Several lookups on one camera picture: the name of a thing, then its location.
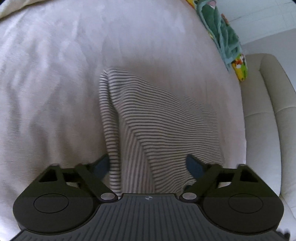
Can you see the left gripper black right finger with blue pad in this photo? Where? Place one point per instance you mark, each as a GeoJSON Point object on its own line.
{"type": "Point", "coordinates": [209, 176]}

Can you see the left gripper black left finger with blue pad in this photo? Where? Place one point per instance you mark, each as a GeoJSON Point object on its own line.
{"type": "Point", "coordinates": [88, 177]}

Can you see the grey striped long-sleeve shirt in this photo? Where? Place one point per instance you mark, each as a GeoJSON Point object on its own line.
{"type": "Point", "coordinates": [149, 132]}

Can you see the beige upholstered headboard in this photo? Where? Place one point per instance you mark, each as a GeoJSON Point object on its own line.
{"type": "Point", "coordinates": [268, 99]}

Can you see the yellow cartoon pillow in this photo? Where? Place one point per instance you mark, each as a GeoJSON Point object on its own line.
{"type": "Point", "coordinates": [239, 65]}

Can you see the beige bed sheet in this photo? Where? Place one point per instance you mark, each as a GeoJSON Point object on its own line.
{"type": "Point", "coordinates": [52, 55]}

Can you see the green fleece blanket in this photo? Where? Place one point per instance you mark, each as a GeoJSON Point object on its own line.
{"type": "Point", "coordinates": [223, 35]}

